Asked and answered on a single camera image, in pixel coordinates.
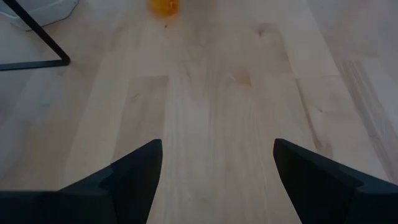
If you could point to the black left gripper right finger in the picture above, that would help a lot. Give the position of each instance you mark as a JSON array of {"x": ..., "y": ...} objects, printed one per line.
[{"x": 335, "y": 196}]

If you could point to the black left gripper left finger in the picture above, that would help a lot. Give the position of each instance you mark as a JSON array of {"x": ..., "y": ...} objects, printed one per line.
[{"x": 93, "y": 199}]

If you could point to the wooden shelf black metal legs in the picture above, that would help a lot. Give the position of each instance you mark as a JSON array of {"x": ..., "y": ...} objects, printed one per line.
[{"x": 36, "y": 29}]

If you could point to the white hexagonal planter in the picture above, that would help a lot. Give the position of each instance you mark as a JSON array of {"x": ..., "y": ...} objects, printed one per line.
[{"x": 53, "y": 12}]

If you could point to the orange pill bottle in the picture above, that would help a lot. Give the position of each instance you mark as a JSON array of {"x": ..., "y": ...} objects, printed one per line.
[{"x": 163, "y": 6}]

